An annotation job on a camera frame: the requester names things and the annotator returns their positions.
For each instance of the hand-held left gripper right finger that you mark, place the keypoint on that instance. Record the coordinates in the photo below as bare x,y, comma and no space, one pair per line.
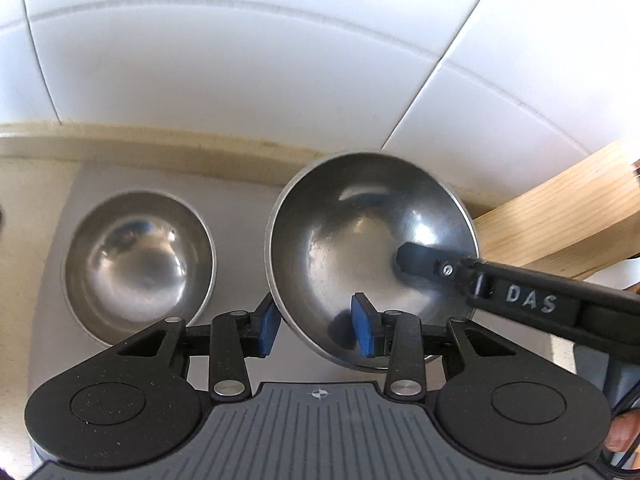
362,325

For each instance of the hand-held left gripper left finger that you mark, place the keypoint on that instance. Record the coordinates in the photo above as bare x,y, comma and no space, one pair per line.
270,327

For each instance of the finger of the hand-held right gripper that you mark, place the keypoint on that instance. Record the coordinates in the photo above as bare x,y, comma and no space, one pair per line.
525,300

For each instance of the stainless steel bowl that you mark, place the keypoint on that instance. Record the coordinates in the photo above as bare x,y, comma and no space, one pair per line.
360,240
140,265

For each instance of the person's right hand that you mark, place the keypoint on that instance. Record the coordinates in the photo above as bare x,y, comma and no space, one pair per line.
622,435

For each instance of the wooden knife block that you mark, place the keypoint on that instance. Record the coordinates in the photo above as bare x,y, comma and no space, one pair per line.
565,220

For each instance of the grey counter mat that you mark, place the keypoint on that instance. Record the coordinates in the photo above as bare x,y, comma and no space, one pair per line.
240,210

